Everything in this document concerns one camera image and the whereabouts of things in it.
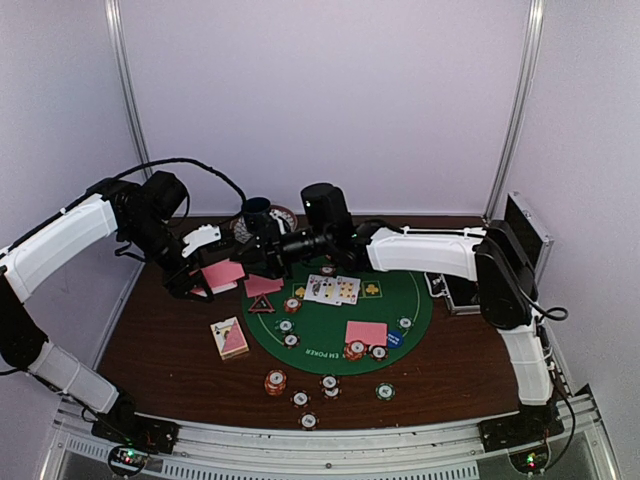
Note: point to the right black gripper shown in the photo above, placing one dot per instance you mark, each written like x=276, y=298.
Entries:
x=269, y=250

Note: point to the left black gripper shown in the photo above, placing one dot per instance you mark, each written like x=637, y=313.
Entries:
x=170, y=279

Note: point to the dealt red-backed card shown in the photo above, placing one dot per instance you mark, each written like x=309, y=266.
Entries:
x=256, y=286

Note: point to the red-backed card deck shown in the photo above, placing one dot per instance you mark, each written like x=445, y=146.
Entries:
x=223, y=276

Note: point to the red five chips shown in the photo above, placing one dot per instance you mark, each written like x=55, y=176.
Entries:
x=292, y=305
x=327, y=270
x=355, y=350

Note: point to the queen of hearts card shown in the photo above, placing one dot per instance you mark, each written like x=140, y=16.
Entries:
x=315, y=288

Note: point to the green chips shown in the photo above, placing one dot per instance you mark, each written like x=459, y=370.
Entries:
x=286, y=326

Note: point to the four of spades card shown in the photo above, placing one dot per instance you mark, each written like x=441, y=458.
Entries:
x=330, y=291

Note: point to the hundred chip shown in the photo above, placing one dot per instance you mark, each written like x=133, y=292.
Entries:
x=332, y=393
x=329, y=382
x=291, y=340
x=308, y=421
x=300, y=398

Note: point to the red pip face-up card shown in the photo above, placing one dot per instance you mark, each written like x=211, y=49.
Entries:
x=347, y=290

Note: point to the red five chip stack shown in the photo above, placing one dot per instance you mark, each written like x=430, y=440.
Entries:
x=275, y=382

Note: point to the hundred chips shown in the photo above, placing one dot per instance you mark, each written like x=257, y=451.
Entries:
x=378, y=352

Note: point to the blue small blind button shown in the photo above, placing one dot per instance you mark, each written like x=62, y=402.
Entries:
x=395, y=339

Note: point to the green twenty chip stack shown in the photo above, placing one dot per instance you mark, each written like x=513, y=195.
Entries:
x=385, y=391

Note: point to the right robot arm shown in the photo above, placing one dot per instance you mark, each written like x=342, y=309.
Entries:
x=490, y=257

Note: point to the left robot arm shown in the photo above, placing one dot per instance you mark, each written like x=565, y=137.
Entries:
x=136, y=214

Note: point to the patterned ceramic saucer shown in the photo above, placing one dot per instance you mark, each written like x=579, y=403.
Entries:
x=286, y=220

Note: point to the dark blue mug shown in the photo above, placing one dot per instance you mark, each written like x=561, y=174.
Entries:
x=256, y=214

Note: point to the card box under deck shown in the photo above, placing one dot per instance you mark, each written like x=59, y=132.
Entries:
x=229, y=338

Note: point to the round green poker mat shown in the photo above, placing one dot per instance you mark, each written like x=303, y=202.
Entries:
x=384, y=297

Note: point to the aluminium poker chip case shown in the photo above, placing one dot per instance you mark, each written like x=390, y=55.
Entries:
x=460, y=295

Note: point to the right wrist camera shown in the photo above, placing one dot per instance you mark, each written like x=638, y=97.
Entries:
x=327, y=216

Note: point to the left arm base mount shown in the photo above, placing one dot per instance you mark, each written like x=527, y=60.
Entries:
x=146, y=434

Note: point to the left aluminium frame post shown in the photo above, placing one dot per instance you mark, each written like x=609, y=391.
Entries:
x=117, y=38

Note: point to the aluminium frame post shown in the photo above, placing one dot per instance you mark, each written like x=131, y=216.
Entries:
x=528, y=63
x=117, y=38

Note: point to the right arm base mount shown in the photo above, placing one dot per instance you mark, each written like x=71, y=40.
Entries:
x=515, y=431

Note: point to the right aluminium frame post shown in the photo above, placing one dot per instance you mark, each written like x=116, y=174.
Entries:
x=528, y=63

